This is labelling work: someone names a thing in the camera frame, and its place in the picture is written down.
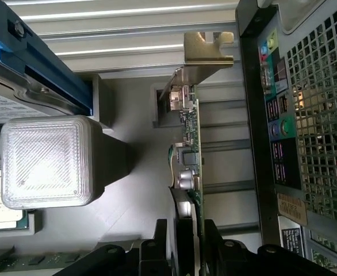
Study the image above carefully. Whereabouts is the open grey PC case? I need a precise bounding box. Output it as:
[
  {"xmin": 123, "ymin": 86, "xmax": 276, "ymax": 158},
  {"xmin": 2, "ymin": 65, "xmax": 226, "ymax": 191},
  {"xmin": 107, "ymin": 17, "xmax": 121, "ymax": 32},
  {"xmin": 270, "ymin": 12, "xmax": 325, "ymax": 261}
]
[{"xmin": 234, "ymin": 0, "xmax": 337, "ymax": 276}]

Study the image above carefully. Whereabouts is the green RAM stick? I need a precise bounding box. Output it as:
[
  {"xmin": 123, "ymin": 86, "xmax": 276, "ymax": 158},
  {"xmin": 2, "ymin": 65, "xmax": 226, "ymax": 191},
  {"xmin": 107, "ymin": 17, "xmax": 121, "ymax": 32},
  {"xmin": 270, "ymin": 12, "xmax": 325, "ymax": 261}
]
[{"xmin": 0, "ymin": 250, "xmax": 94, "ymax": 270}]

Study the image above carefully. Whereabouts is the grey printed parts rack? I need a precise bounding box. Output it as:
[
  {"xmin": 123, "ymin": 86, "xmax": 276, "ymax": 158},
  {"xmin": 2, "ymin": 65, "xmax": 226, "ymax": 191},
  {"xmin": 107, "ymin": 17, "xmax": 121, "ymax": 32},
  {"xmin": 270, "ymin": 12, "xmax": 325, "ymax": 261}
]
[{"xmin": 0, "ymin": 73, "xmax": 186, "ymax": 259}]

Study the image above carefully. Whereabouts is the silver hard disk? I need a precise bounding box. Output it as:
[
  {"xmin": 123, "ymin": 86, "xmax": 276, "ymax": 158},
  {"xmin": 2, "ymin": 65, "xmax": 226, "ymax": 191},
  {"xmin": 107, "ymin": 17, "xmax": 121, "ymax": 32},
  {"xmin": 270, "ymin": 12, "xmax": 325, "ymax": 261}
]
[{"xmin": 0, "ymin": 47, "xmax": 80, "ymax": 126}]

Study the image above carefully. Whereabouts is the blue disk carrier rail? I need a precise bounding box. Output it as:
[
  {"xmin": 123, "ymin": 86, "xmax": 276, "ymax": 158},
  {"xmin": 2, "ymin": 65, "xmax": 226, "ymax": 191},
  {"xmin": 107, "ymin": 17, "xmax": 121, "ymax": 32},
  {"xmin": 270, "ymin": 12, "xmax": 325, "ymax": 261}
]
[{"xmin": 0, "ymin": 0, "xmax": 93, "ymax": 116}]

